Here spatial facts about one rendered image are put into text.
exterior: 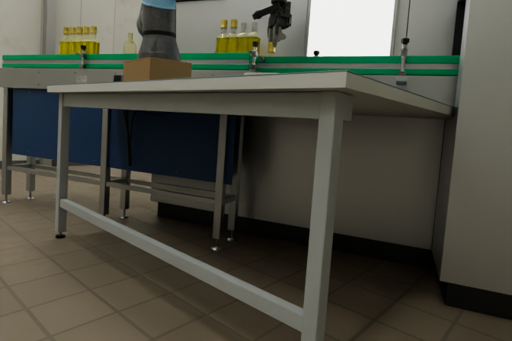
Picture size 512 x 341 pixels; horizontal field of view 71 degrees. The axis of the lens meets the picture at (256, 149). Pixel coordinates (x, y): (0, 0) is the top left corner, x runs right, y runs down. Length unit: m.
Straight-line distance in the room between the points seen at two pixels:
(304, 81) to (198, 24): 1.52
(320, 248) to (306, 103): 0.33
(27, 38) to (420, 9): 3.78
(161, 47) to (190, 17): 1.00
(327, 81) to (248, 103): 0.26
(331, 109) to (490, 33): 0.87
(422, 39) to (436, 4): 0.16
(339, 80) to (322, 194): 0.25
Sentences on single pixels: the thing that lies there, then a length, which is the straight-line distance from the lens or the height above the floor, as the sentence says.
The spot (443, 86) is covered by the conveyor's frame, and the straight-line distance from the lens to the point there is 1.65.
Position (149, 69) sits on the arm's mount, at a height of 0.79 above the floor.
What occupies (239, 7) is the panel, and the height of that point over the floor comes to 1.27.
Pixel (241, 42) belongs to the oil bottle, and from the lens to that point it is 1.89.
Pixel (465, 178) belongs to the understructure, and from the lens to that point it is 1.49.
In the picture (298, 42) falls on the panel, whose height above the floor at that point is 1.07.
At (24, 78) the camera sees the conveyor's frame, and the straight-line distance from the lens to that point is 2.69.
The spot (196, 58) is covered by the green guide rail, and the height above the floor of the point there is 0.94.
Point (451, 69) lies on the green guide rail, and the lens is 1.68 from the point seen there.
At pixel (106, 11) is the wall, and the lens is 4.94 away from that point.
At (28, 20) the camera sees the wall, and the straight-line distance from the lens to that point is 4.58.
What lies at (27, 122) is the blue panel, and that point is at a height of 0.54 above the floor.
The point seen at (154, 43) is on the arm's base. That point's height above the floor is 0.88.
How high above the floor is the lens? 0.63
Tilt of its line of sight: 4 degrees down
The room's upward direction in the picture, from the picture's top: 4 degrees clockwise
